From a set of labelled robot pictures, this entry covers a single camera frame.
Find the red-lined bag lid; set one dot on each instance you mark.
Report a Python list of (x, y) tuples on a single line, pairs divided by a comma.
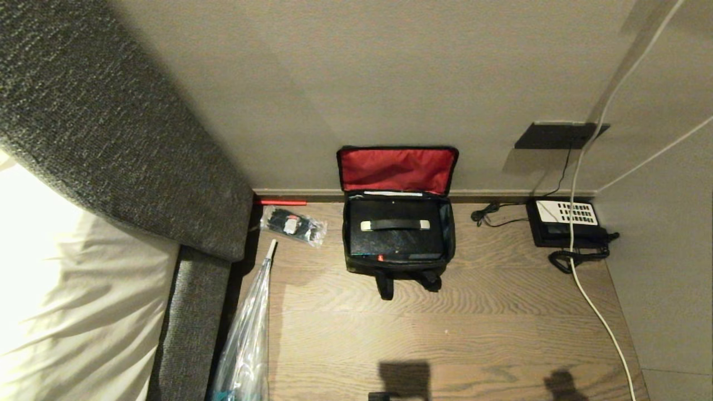
[(395, 170)]

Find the black bag with red lining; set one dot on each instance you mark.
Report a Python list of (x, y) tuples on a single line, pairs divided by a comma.
[(449, 234)]

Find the clear plastic packet black item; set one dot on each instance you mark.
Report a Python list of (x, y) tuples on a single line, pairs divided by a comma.
[(292, 224)]

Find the red stick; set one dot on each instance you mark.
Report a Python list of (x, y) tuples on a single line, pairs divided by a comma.
[(281, 202)]

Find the clear plastic umbrella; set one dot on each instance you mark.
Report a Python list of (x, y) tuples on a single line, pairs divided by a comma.
[(248, 334)]

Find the black desk telephone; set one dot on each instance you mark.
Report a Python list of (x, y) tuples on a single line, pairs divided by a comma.
[(558, 228)]

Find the grey fabric headboard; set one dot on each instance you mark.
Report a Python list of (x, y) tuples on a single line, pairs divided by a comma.
[(106, 122)]

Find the white bed sheet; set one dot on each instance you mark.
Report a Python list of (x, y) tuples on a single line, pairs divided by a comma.
[(72, 295)]

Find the grey fabric bed frame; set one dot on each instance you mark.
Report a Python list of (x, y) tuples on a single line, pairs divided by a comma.
[(189, 328)]

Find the black wall outlet plate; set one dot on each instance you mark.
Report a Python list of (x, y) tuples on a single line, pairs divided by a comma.
[(557, 136)]

